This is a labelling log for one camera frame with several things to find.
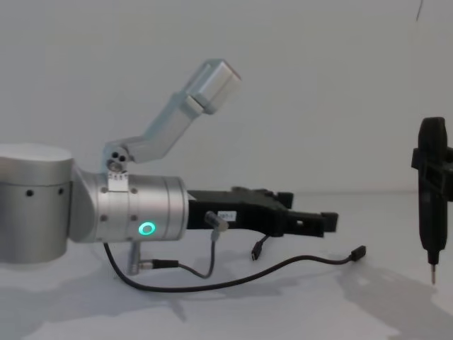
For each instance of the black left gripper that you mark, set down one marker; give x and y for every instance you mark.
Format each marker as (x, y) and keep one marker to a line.
(244, 209)

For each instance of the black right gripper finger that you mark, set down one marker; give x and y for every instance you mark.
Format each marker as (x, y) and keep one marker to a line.
(436, 177)

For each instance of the white table cloth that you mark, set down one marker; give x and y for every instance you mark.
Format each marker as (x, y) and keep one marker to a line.
(283, 311)

